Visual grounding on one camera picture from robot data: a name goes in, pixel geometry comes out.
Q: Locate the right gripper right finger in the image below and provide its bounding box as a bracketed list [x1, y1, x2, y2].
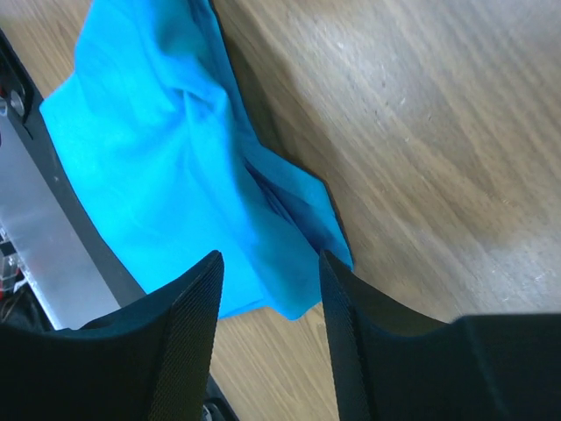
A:
[319, 252, 560, 420]

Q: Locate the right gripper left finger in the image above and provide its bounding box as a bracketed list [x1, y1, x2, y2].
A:
[1, 252, 224, 420]

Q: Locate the teal t shirt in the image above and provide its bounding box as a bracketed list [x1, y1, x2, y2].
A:
[40, 1, 352, 320]

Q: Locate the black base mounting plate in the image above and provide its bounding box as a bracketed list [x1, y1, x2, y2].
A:
[1, 39, 234, 420]

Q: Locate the aluminium rail frame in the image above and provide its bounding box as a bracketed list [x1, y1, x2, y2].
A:
[1, 100, 119, 330]

